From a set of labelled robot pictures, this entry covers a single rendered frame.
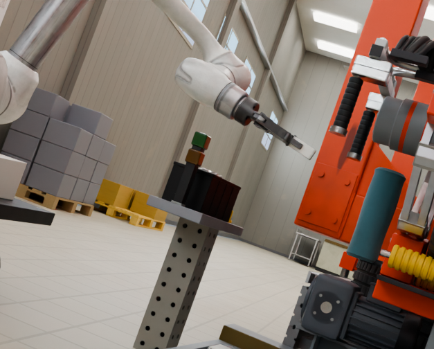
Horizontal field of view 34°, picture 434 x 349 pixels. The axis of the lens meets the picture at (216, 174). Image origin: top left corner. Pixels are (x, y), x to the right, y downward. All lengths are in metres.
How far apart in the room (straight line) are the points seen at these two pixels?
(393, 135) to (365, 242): 0.31
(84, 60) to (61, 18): 5.92
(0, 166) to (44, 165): 4.86
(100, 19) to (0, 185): 6.26
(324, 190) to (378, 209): 0.42
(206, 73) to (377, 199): 0.58
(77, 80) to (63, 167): 1.59
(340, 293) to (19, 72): 1.14
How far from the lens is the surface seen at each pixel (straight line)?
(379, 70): 1.82
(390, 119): 1.92
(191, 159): 2.00
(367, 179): 2.41
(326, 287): 2.17
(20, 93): 2.21
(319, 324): 2.17
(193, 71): 1.98
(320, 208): 2.39
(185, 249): 2.19
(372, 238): 2.02
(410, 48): 1.81
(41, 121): 6.97
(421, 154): 1.68
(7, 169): 2.07
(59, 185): 6.80
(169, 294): 2.20
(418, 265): 1.78
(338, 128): 1.79
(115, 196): 9.24
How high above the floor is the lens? 0.46
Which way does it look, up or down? 3 degrees up
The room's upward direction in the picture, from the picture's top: 20 degrees clockwise
